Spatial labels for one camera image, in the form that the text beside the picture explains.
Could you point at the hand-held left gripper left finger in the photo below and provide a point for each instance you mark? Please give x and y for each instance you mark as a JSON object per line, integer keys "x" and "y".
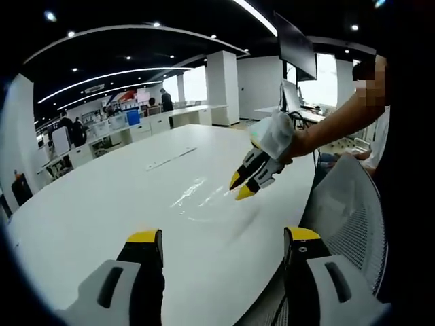
{"x": 102, "y": 305}

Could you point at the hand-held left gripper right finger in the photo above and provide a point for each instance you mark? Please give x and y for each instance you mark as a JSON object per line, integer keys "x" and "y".
{"x": 326, "y": 305}

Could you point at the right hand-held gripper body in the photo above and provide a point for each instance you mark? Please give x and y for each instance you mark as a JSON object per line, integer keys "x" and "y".
{"x": 273, "y": 136}

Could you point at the pile of clear packaging bags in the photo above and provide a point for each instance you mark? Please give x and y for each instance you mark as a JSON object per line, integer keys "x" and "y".
{"x": 204, "y": 200}

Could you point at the white desk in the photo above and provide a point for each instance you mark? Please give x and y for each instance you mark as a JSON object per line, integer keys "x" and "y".
{"x": 266, "y": 110}

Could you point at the black laptop stand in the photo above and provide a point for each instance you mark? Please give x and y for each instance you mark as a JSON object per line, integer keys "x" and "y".
{"x": 302, "y": 120}

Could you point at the grey open laptop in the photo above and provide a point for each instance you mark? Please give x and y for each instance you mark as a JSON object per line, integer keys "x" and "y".
{"x": 290, "y": 95}

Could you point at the white mesh office chair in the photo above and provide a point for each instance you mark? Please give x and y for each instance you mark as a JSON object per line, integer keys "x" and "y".
{"x": 343, "y": 210}

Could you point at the black hanging monitor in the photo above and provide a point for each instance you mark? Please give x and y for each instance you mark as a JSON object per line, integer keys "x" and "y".
{"x": 295, "y": 51}

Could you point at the white cabinet row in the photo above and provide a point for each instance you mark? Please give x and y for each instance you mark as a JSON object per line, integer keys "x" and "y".
{"x": 142, "y": 127}

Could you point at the blue storage box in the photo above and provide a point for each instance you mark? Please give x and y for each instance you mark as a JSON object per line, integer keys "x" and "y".
{"x": 133, "y": 117}

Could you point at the black chair with orange item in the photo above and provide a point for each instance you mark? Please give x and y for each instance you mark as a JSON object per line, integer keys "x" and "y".
{"x": 22, "y": 190}

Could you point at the white chair back panel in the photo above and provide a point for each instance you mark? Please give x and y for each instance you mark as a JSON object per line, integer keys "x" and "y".
{"x": 61, "y": 141}

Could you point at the ceiling air vent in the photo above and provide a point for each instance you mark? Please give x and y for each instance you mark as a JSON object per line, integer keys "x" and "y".
{"x": 94, "y": 89}

